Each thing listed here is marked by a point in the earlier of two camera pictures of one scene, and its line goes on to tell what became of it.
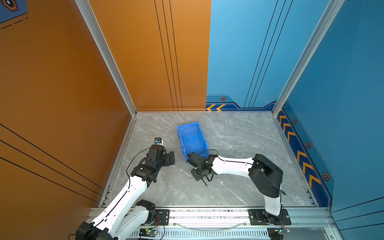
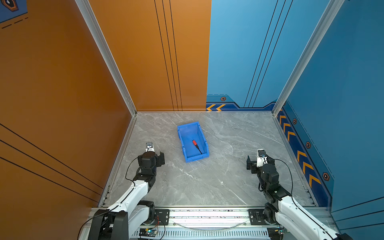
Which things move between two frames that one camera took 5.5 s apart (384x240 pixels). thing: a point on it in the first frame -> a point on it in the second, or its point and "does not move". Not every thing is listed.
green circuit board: (147, 232) does not move
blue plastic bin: (192, 140) does not move
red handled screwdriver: (204, 182) -> (195, 143)
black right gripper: (196, 177) -> (253, 166)
